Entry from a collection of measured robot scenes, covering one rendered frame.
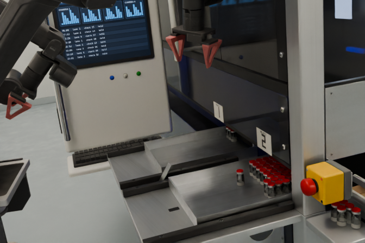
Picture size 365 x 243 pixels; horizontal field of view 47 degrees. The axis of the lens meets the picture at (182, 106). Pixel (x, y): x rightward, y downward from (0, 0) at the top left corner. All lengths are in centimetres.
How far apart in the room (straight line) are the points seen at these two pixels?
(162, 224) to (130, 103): 89
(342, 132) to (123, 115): 110
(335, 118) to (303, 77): 14
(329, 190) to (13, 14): 74
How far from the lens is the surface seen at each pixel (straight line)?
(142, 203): 124
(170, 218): 115
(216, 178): 133
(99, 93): 189
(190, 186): 130
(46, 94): 653
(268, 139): 119
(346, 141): 112
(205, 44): 108
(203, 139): 165
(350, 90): 108
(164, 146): 162
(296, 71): 101
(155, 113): 195
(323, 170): 102
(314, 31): 100
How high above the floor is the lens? 147
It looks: 16 degrees down
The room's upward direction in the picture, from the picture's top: 6 degrees counter-clockwise
